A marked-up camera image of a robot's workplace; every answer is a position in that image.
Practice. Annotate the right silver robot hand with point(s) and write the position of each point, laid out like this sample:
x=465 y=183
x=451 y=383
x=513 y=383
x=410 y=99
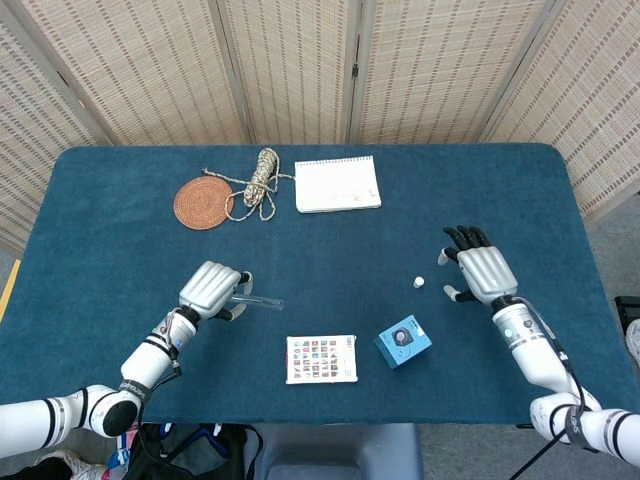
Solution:
x=487 y=272

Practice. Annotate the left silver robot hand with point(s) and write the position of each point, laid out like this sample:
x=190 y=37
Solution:
x=207 y=287

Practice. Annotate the clear glass test tube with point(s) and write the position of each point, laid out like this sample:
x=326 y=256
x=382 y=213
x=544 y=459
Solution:
x=265 y=301

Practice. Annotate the small white plastic cap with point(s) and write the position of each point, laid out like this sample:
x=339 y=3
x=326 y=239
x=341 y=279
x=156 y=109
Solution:
x=419 y=282

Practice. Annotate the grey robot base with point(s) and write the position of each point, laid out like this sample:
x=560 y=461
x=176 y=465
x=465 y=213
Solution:
x=340 y=450

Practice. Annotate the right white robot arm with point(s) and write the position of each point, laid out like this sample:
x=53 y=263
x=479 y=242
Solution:
x=540 y=355

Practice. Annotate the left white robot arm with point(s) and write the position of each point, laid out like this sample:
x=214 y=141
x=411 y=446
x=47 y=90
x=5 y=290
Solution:
x=145 y=360

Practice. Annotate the round brown woven coaster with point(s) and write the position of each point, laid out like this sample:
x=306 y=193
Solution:
x=200 y=205

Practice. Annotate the light blue cardboard box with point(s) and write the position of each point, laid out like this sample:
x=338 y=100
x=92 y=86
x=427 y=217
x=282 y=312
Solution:
x=400 y=345

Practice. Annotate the dark teal tablecloth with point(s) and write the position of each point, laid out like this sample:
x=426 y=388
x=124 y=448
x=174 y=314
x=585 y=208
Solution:
x=320 y=240

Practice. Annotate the white box with picture grid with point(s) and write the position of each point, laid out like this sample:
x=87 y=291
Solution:
x=320 y=360

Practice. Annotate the black box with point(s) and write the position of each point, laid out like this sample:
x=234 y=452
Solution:
x=629 y=306

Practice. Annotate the pale round object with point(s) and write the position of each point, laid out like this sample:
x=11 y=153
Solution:
x=634 y=340

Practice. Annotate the white spiral notebook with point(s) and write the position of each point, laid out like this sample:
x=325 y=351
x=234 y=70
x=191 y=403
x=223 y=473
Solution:
x=335 y=185

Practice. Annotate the black backpack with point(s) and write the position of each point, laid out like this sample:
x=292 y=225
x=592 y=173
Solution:
x=200 y=455

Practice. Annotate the colourful printed bag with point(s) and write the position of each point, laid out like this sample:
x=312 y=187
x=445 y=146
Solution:
x=122 y=450

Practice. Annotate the yellow board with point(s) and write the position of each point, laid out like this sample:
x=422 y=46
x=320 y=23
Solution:
x=10 y=290

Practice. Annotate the woven bamboo folding screen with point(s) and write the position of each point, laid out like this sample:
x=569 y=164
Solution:
x=150 y=75

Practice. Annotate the white sneaker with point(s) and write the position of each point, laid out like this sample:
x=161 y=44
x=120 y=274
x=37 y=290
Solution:
x=75 y=465

